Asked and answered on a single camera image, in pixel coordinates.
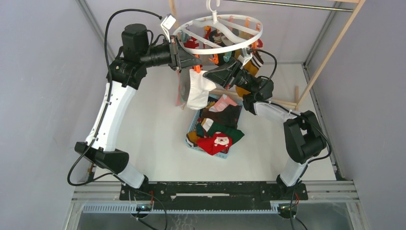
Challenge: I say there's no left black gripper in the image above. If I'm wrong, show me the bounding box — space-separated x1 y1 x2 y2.
139 35 201 71

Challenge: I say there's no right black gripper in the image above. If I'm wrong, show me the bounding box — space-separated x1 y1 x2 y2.
204 57 257 92

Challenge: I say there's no grey beige striped sock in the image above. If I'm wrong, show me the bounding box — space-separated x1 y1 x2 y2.
178 69 191 103

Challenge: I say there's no red santa sock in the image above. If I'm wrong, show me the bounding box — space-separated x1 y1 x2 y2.
197 132 233 155

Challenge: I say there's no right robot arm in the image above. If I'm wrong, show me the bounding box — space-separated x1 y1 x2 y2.
203 57 330 199

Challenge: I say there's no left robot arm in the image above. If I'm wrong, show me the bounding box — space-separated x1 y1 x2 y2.
75 23 202 200

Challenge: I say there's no white round clip hanger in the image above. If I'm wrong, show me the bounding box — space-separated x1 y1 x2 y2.
173 0 263 56

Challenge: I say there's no red white hanging sock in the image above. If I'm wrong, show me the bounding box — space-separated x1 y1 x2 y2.
183 37 200 49

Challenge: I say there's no mustard striped sock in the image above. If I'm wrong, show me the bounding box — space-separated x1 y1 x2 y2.
236 51 264 98

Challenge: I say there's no dark brown sock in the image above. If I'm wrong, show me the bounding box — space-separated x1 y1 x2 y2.
201 105 241 129

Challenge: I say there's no black patterned hanging sock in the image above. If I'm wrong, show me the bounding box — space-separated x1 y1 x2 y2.
208 30 234 47

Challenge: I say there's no pink patterned hanging sock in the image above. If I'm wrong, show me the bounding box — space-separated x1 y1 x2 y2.
176 70 189 109

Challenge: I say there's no dark green sock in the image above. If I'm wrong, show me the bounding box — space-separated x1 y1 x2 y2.
202 120 245 144

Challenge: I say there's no blue plastic laundry basket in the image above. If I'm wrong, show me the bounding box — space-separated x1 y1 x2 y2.
185 94 243 159

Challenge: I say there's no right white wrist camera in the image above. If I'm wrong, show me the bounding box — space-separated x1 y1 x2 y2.
237 47 253 66

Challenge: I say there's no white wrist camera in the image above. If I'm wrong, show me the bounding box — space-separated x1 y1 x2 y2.
237 47 253 66
160 14 177 42

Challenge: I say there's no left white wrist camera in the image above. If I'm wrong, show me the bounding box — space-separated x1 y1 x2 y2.
160 14 177 42

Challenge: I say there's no wooden drying rack frame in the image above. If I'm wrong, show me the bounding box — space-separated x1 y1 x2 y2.
173 0 364 109

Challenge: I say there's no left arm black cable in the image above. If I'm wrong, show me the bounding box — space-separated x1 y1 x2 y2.
67 8 163 187

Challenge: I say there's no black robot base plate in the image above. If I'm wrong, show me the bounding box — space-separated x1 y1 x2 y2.
119 181 309 212

